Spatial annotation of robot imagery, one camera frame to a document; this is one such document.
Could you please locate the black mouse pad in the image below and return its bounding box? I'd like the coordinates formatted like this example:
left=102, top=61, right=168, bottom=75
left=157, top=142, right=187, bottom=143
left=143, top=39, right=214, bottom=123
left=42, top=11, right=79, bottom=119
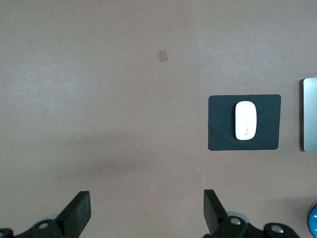
left=207, top=94, right=282, bottom=151

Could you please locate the blue desk lamp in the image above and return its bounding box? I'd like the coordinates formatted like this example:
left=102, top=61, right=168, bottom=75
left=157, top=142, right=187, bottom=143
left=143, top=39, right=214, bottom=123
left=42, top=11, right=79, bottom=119
left=308, top=204, right=317, bottom=238

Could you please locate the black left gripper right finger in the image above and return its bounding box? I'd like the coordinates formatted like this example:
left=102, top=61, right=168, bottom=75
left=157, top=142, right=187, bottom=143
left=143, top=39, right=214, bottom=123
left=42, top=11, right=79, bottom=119
left=203, top=189, right=301, bottom=238

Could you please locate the white computer mouse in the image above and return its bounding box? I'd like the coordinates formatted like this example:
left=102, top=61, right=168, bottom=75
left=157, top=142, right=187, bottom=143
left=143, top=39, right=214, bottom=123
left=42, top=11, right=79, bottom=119
left=234, top=101, right=257, bottom=141

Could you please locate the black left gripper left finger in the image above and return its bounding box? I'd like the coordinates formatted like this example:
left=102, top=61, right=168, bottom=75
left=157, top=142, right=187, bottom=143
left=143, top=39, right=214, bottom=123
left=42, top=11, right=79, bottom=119
left=0, top=190, right=91, bottom=238

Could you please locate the silver closed laptop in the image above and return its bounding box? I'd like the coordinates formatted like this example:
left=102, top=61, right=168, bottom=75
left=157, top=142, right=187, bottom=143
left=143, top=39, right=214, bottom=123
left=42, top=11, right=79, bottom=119
left=301, top=77, right=317, bottom=152

